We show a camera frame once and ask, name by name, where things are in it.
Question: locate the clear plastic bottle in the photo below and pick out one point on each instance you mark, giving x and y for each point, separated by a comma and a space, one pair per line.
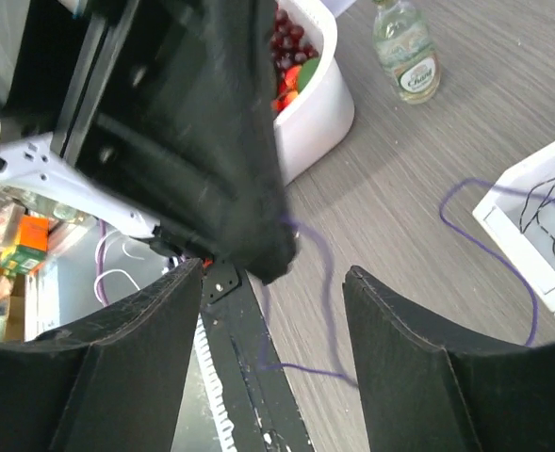
406, 50

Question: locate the white plastic fruit basket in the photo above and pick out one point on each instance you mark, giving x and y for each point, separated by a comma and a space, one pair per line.
322, 115

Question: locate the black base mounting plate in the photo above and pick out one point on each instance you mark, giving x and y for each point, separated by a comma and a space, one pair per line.
256, 392

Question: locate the white slotted cable duct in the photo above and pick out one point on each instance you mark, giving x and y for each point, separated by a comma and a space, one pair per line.
213, 388

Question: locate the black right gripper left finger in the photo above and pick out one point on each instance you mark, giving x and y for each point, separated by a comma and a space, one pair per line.
110, 381

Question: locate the red grape bunch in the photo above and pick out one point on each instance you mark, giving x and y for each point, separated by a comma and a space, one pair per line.
289, 43

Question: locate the peach nectarine fruits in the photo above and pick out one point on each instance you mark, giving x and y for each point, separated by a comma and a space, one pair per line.
287, 90

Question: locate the green lime fruit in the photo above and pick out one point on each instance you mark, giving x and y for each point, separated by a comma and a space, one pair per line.
306, 73

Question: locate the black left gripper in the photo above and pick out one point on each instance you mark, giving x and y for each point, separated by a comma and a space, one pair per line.
163, 105

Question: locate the white six-compartment organizer tray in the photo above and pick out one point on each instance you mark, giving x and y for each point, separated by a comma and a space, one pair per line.
523, 227

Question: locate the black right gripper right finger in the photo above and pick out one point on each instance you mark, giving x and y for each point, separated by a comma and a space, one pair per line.
429, 384

